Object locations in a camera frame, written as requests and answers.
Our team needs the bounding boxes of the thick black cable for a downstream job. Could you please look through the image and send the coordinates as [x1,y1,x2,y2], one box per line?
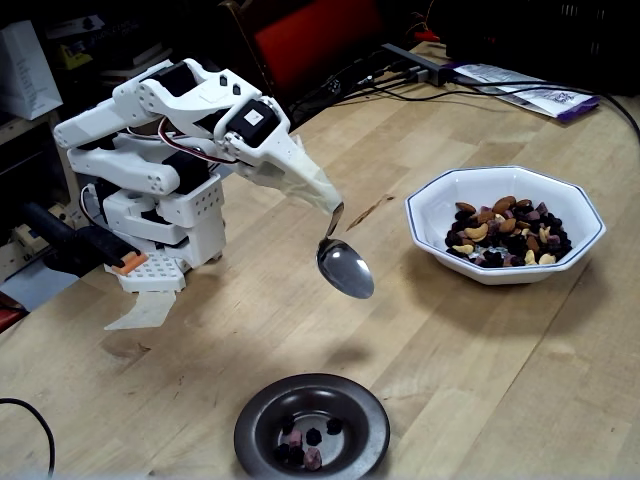
[439,77,640,144]

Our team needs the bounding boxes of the white octagonal bowl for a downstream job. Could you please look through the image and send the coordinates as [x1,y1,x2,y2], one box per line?
[404,166,607,286]

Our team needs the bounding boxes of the white paper bag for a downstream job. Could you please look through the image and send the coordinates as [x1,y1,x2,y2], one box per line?
[0,19,64,121]

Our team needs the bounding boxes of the thin black cable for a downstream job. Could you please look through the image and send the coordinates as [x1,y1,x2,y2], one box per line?
[0,398,56,476]

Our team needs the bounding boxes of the masking tape strip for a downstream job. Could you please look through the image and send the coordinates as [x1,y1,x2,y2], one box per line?
[103,288,177,332]

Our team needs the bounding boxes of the red chair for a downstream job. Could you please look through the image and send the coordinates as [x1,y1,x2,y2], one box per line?
[252,0,389,101]

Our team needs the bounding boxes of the scooped dried fruit pieces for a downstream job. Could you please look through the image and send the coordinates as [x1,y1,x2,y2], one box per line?
[273,417,345,472]

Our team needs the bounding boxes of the purple white package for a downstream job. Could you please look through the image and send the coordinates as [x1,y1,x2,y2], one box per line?
[452,62,601,123]

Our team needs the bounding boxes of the black bar clamp orange pad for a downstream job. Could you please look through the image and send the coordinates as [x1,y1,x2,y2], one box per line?
[19,201,150,277]

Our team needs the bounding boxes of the beige masking tape wrap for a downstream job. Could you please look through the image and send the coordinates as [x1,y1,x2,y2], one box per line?
[278,133,347,217]

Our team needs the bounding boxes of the grey USB hub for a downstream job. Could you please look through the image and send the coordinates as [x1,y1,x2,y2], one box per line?
[382,42,454,86]

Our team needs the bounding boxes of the red jumper wires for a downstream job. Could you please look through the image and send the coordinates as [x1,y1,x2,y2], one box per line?
[407,0,441,44]

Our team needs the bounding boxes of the bent metal spoon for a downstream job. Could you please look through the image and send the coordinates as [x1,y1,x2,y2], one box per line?
[314,202,375,300]

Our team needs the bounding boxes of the brown round plate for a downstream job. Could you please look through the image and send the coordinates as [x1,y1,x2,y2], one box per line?
[233,373,391,480]

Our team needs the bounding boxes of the nut and dried fruit mix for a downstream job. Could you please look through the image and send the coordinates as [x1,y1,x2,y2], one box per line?
[443,195,574,269]

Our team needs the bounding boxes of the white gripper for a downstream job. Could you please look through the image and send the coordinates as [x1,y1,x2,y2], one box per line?
[214,96,301,190]

